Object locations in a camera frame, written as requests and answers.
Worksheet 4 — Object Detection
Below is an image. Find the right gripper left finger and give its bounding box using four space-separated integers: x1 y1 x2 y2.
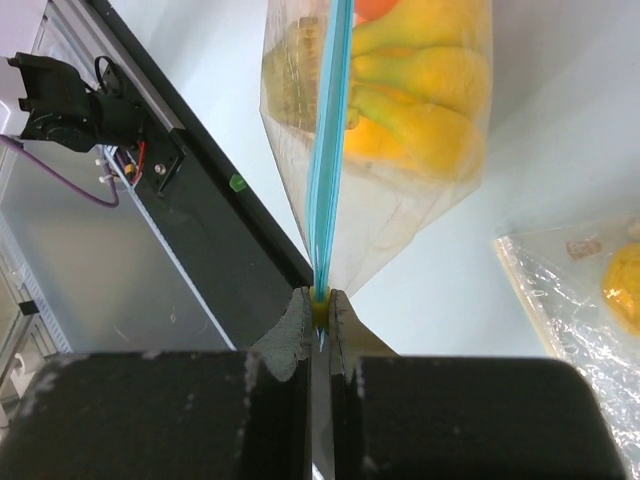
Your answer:
1 288 312 479

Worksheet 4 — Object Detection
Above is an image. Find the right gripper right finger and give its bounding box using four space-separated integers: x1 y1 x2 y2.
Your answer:
329 290 627 479

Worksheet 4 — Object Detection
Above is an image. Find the blue zip clear bag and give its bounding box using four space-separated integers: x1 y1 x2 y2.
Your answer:
260 1 493 308

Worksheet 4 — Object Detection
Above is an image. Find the yellow fake banana bunch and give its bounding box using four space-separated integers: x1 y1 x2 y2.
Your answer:
344 1 492 182

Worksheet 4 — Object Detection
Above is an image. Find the fake orange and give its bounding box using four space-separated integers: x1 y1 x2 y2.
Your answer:
354 0 397 23

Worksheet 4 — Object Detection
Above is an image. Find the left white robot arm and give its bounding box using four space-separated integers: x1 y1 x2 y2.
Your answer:
1 52 145 153

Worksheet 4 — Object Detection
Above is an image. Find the clear bag with pear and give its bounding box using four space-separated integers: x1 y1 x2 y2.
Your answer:
492 214 640 426

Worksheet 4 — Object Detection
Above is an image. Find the fake yellow pepper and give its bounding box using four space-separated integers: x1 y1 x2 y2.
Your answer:
601 243 639 336

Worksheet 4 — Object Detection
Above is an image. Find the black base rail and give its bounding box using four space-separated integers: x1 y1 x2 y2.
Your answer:
49 0 316 351

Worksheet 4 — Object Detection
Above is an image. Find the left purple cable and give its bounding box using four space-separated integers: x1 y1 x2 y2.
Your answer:
0 134 121 209

